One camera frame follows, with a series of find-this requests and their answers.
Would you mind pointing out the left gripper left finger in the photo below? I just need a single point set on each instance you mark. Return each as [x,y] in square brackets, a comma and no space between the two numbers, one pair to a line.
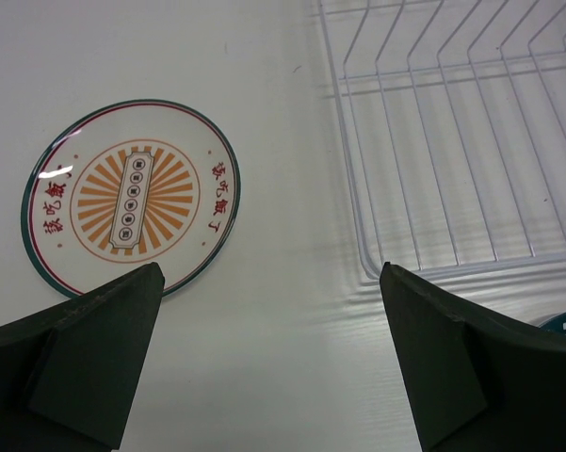
[69,373]

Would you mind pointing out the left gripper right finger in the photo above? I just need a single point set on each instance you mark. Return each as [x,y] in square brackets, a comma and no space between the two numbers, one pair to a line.
[476,380]

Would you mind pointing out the sunburst pattern plate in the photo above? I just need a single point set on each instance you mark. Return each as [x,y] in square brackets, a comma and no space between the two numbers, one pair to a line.
[137,182]

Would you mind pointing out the white wire dish rack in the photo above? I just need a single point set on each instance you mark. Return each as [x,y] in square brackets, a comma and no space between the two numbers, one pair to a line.
[452,123]

